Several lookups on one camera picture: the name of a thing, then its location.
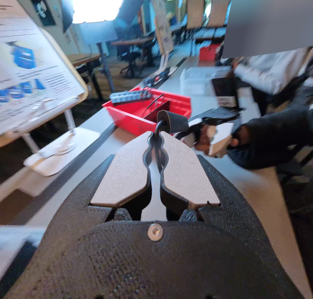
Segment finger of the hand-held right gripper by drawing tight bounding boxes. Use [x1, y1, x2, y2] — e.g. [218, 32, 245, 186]
[181, 133, 196, 148]

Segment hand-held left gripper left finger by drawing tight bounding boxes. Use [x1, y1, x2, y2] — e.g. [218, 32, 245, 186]
[90, 131, 153, 221]

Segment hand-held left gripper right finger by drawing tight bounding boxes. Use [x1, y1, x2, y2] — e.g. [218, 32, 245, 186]
[159, 131, 221, 222]

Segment thin black usb plug cable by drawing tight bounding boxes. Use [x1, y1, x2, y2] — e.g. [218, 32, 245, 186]
[155, 120, 170, 173]

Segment red open-front bin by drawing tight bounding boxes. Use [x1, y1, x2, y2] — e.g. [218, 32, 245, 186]
[102, 86, 192, 136]

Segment person's right forearm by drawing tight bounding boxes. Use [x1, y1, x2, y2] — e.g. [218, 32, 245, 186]
[227, 108, 313, 170]

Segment clear plastic bin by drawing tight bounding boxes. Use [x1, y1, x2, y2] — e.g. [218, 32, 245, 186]
[180, 67, 231, 96]

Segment long red tote white label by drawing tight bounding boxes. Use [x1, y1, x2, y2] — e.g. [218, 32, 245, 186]
[199, 45, 220, 61]

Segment black office chair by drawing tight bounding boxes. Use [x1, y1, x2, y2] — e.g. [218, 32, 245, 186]
[119, 48, 143, 79]

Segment wooden desk black legs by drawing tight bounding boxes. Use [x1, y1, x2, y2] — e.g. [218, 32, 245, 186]
[111, 37, 155, 68]

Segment instruction sheet on stand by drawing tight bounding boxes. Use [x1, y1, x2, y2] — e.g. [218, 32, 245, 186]
[0, 0, 89, 148]

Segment instruction sheet with blue pictures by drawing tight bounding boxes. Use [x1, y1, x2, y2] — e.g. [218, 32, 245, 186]
[0, 0, 85, 133]

